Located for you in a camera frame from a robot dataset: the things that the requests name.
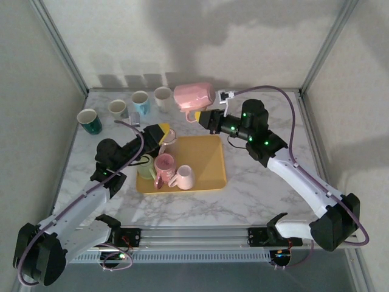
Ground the large pale pink mug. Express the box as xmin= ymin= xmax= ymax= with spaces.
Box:
xmin=157 ymin=129 xmax=179 ymax=156

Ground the pink faceted mug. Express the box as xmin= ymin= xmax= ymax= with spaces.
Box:
xmin=173 ymin=81 xmax=217 ymax=123

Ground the white faceted mug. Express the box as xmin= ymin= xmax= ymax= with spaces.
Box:
xmin=153 ymin=86 xmax=173 ymax=114

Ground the pink patterned mug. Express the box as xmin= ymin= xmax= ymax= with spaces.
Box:
xmin=154 ymin=153 xmax=179 ymax=190

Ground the light blue mug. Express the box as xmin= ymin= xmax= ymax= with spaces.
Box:
xmin=131 ymin=90 xmax=151 ymax=116

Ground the dark teal mug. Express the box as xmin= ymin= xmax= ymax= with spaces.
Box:
xmin=76 ymin=108 xmax=103 ymax=135

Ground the light green mug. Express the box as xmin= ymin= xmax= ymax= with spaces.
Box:
xmin=136 ymin=153 xmax=157 ymax=180

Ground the light pink mug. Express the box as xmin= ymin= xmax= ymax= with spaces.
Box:
xmin=167 ymin=164 xmax=197 ymax=190

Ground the navy blue mug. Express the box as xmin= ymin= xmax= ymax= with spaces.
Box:
xmin=108 ymin=99 xmax=130 ymax=120

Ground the yellow plastic tray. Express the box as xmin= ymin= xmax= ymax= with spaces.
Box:
xmin=136 ymin=135 xmax=228 ymax=195

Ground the black base electronics board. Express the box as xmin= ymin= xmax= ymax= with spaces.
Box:
xmin=269 ymin=248 xmax=293 ymax=268
xmin=98 ymin=249 xmax=127 ymax=263

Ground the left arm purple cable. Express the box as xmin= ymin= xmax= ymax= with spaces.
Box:
xmin=16 ymin=120 xmax=145 ymax=287

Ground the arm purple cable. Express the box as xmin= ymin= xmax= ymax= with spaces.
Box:
xmin=16 ymin=120 xmax=145 ymax=287
xmin=233 ymin=85 xmax=371 ymax=271

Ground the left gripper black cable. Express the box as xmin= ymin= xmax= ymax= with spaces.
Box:
xmin=129 ymin=154 xmax=151 ymax=169

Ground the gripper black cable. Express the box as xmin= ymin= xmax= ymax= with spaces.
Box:
xmin=129 ymin=154 xmax=151 ymax=169
xmin=227 ymin=136 xmax=249 ymax=150

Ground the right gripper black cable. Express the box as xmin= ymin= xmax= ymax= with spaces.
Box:
xmin=227 ymin=136 xmax=249 ymax=150

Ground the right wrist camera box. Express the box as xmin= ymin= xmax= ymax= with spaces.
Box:
xmin=218 ymin=89 xmax=237 ymax=118

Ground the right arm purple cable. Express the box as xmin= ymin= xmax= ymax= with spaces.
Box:
xmin=233 ymin=85 xmax=371 ymax=271

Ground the aluminium side rail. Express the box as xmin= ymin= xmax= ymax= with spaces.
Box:
xmin=297 ymin=91 xmax=351 ymax=228

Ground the thin aluminium table rail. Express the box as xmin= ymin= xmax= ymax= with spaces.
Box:
xmin=86 ymin=87 xmax=302 ymax=93

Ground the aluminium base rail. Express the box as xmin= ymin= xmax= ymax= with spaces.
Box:
xmin=109 ymin=225 xmax=359 ymax=251

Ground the aluminium frame post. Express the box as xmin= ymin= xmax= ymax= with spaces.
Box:
xmin=299 ymin=0 xmax=361 ymax=98
xmin=346 ymin=251 xmax=375 ymax=292
xmin=29 ymin=0 xmax=89 ymax=97

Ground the grey slotted cable duct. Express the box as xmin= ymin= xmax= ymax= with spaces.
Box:
xmin=65 ymin=251 xmax=273 ymax=264

